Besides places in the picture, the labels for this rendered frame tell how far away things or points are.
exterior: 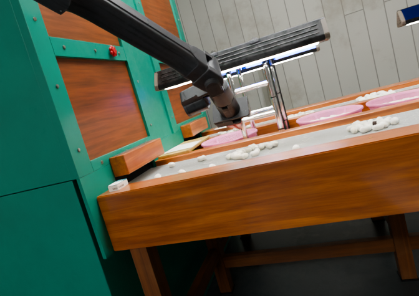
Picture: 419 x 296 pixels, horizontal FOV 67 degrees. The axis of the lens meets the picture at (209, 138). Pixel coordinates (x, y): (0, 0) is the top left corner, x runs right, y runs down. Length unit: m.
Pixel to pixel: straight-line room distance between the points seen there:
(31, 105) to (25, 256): 0.52
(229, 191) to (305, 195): 0.20
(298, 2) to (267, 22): 0.30
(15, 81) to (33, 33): 0.15
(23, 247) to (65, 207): 0.25
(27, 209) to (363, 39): 2.54
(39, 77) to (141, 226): 0.52
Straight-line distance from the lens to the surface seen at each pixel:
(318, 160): 0.82
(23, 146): 1.12
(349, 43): 2.89
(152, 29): 0.66
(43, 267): 1.26
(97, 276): 1.14
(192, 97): 0.79
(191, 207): 0.92
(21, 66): 1.08
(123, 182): 1.07
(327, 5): 2.93
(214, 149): 1.29
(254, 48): 1.11
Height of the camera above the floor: 0.96
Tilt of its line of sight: 7 degrees down
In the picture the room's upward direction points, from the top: 16 degrees counter-clockwise
